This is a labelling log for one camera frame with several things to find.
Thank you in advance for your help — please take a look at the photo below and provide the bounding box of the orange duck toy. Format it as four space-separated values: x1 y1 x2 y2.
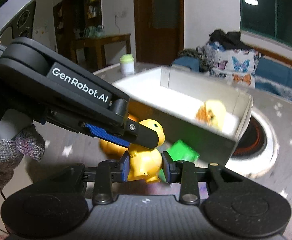
99 101 153 161

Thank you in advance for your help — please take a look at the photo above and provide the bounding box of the blue sofa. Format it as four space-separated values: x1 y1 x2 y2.
171 56 292 101

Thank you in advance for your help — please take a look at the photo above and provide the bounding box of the dark wooden bookshelf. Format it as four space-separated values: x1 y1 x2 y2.
53 0 102 59

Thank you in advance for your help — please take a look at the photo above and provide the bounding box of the grey knitted gloved hand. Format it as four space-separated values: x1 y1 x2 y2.
0 106 46 202

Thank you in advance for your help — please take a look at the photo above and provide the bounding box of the dark wooden side table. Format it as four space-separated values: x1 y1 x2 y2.
70 34 131 70

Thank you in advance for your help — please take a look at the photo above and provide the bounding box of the white jar green lid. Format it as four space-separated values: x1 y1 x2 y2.
120 54 135 76

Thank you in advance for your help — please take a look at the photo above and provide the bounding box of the butterfly print pillow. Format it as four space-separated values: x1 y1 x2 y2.
196 42 262 88

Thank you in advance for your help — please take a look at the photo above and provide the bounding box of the black clothes pile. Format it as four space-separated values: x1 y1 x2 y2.
209 29 253 50

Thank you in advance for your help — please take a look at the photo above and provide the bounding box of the yellow duck toy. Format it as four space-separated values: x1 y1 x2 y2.
127 119 165 184

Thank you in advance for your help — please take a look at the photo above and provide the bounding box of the yellow fluffy plush toy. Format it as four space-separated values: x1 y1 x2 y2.
196 99 226 131

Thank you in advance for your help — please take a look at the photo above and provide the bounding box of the green block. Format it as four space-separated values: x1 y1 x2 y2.
158 139 200 183

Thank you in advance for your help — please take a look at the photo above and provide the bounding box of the grey white open box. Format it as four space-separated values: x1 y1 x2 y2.
113 66 253 166

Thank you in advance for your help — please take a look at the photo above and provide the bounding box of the dark green window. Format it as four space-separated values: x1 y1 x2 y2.
240 0 292 47

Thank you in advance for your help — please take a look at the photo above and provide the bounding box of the brown wooden door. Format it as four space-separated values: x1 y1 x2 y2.
133 0 184 65

